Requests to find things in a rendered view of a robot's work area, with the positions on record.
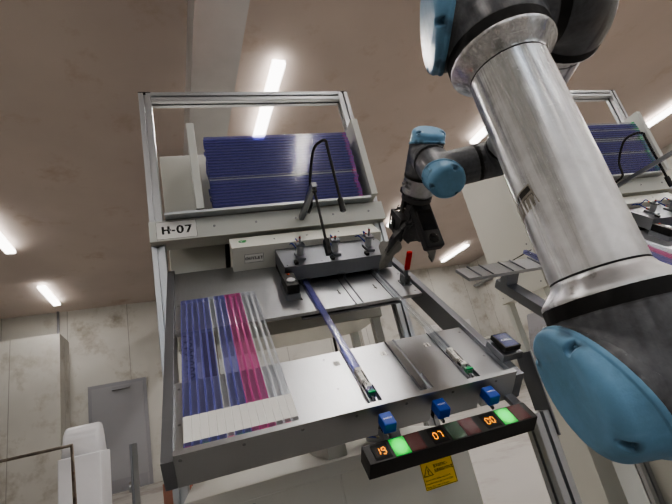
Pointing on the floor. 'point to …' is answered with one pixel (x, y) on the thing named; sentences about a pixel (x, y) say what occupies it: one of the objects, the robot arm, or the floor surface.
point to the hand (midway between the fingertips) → (407, 267)
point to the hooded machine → (85, 466)
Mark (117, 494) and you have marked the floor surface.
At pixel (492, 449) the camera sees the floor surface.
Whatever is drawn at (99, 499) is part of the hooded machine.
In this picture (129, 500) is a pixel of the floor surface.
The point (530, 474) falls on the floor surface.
